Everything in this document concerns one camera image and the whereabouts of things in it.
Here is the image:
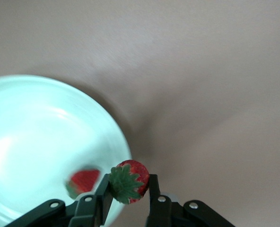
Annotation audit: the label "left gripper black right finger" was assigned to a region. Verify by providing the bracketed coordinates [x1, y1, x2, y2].
[144, 175, 235, 227]

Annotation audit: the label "red strawberry with green leaves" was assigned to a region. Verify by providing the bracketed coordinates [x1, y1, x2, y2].
[108, 159, 150, 205]

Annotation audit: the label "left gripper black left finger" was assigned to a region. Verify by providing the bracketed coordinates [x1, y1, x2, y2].
[11, 174, 114, 227]

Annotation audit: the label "brown table cover sheet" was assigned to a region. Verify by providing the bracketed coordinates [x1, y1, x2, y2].
[0, 0, 280, 227]

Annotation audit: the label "pale green round plate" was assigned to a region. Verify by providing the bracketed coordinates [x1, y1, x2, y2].
[0, 75, 132, 227]

